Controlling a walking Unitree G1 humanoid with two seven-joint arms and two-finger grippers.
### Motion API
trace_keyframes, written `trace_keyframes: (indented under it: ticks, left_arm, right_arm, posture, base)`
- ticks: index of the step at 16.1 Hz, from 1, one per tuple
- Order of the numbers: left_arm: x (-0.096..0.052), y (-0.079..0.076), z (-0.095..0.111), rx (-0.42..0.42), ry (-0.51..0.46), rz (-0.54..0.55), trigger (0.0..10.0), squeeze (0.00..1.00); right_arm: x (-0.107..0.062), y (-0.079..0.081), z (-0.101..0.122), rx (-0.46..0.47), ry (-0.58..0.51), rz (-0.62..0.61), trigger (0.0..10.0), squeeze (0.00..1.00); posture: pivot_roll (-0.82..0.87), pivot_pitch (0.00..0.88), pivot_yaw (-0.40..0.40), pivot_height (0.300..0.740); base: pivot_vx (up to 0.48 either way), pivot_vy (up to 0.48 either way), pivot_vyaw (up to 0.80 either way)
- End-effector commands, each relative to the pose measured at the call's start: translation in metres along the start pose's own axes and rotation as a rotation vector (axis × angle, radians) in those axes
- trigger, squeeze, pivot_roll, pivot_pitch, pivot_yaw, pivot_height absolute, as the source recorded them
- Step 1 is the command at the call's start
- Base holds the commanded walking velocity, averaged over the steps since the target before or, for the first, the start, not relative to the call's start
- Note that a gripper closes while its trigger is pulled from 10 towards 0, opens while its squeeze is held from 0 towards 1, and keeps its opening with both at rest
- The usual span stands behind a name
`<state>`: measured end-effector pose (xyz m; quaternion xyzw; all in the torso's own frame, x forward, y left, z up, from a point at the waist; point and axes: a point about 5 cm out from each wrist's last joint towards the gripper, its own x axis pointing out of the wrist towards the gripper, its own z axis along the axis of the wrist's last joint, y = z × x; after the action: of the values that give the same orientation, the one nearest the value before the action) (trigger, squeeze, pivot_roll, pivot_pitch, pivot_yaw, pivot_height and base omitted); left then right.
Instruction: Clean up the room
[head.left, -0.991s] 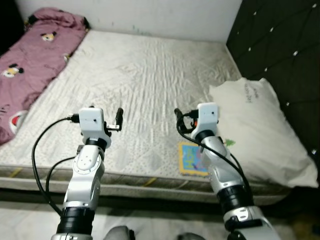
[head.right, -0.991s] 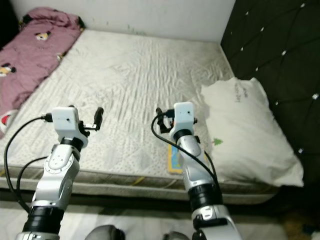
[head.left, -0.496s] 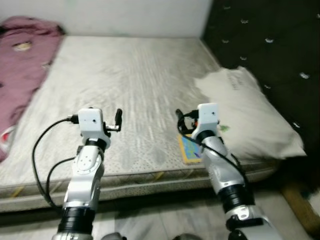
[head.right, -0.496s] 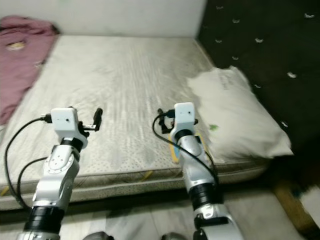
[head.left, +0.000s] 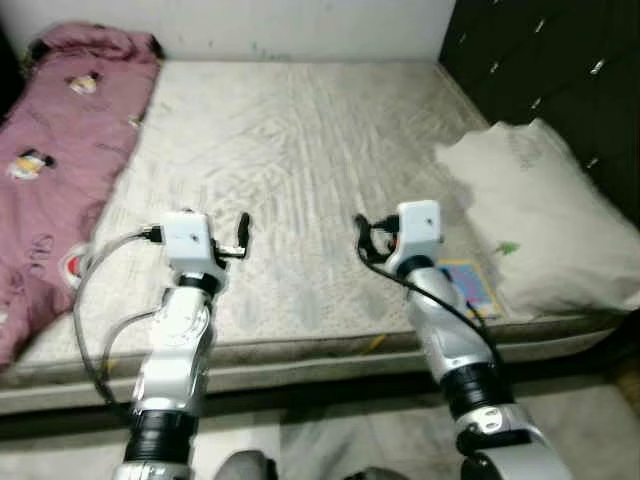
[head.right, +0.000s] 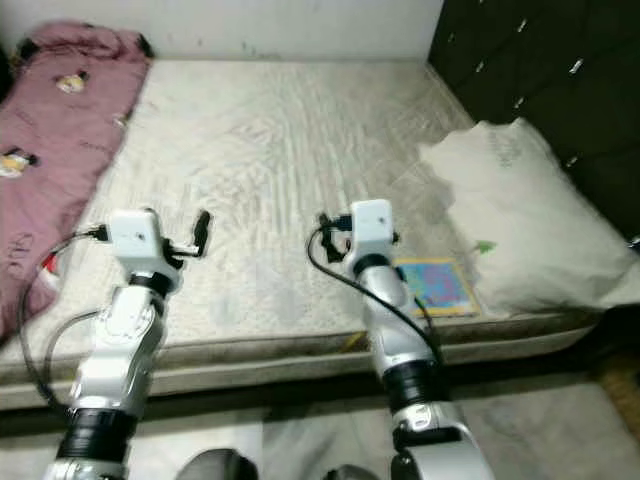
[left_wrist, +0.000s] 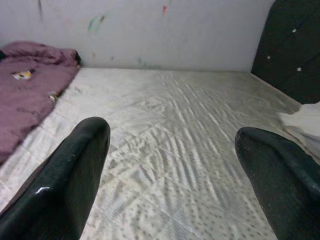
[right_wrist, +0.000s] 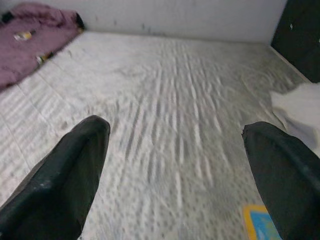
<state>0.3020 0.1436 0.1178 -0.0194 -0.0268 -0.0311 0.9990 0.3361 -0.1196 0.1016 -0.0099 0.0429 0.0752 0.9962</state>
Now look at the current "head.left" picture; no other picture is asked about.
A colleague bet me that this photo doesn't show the colourful children's board book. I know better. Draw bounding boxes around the colourful children's board book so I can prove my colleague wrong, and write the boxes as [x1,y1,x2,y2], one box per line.
[437,258,501,319]

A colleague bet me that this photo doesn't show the white pillow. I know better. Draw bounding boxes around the white pillow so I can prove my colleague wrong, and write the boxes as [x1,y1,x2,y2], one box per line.
[435,118,640,319]

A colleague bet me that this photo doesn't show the purple cartoon print blanket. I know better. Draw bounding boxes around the purple cartoon print blanket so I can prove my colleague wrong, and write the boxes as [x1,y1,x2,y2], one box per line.
[0,22,166,371]

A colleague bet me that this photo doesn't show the grey patterned quilted mattress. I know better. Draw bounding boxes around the grey patterned quilted mattress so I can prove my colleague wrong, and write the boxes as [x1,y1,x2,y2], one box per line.
[0,60,626,416]

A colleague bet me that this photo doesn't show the silver robot left leg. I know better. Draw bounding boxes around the silver robot left leg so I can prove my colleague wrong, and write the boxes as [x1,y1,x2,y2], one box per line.
[215,450,276,480]

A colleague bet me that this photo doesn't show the silver robot leg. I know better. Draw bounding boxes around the silver robot leg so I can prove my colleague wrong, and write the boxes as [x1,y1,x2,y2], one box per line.
[345,465,411,480]
[215,450,276,480]

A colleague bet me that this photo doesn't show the black tufted bed headboard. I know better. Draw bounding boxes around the black tufted bed headboard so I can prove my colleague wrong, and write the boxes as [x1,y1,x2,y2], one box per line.
[440,0,640,226]

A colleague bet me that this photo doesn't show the silver robot right leg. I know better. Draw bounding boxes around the silver robot right leg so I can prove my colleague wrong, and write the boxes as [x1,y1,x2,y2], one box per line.
[345,465,411,480]

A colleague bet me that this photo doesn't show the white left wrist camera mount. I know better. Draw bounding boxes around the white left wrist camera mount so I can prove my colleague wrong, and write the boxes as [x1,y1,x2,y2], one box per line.
[160,210,226,291]

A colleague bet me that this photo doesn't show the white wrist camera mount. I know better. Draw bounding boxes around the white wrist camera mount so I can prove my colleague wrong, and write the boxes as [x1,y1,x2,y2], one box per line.
[160,210,226,291]
[395,200,444,273]

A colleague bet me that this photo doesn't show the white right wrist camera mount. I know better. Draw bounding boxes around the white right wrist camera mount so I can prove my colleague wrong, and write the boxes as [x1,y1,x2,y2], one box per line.
[395,200,444,273]

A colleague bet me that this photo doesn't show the black left wrist camera cable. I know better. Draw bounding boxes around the black left wrist camera cable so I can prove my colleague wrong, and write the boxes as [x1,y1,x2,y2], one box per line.
[72,226,166,413]

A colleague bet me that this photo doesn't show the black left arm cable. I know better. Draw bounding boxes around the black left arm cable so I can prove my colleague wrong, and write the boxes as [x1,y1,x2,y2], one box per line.
[98,305,166,396]

